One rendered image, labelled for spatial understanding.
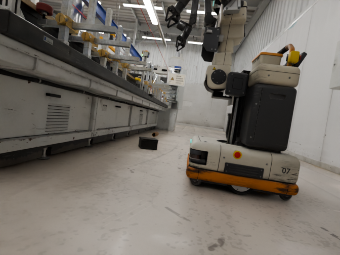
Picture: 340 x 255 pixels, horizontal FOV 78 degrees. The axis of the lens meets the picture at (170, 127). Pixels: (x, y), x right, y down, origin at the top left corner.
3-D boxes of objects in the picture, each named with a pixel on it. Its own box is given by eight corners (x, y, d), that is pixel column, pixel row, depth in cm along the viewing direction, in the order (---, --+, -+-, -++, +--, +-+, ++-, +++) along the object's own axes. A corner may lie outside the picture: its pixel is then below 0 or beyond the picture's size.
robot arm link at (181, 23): (195, 19, 171) (195, 24, 180) (183, 12, 172) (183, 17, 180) (187, 32, 172) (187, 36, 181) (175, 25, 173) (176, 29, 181)
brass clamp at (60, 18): (79, 34, 118) (80, 25, 118) (65, 23, 104) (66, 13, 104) (69, 33, 118) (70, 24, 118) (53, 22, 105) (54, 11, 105)
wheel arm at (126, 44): (130, 49, 137) (131, 43, 137) (128, 47, 134) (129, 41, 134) (68, 42, 141) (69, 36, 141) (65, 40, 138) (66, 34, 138)
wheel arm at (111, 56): (139, 63, 162) (139, 57, 162) (138, 62, 159) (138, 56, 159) (86, 56, 166) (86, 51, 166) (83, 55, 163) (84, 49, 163)
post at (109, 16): (104, 73, 161) (113, 10, 159) (102, 72, 158) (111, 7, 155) (100, 73, 161) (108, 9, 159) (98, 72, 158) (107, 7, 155)
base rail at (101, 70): (167, 108, 581) (168, 104, 581) (7, 32, 74) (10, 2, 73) (164, 108, 582) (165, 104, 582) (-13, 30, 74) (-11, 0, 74)
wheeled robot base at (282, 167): (262, 172, 185) (267, 144, 184) (299, 200, 122) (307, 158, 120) (186, 160, 191) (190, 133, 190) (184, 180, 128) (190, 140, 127)
